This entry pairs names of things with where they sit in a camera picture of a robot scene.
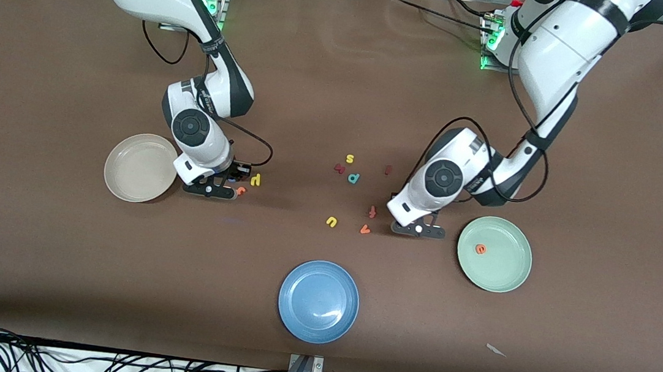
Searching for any brown table cover sheet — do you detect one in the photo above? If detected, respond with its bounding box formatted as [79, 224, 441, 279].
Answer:
[0, 0, 663, 372]

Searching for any pale green plate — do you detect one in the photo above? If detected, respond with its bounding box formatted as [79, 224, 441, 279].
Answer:
[453, 213, 537, 297]

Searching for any blue plate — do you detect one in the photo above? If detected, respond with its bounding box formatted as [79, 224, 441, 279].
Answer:
[273, 256, 364, 349]

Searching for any black table cable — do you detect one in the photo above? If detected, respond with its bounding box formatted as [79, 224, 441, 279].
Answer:
[386, 0, 499, 34]

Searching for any beige plate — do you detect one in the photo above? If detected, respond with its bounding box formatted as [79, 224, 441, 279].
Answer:
[101, 129, 183, 207]

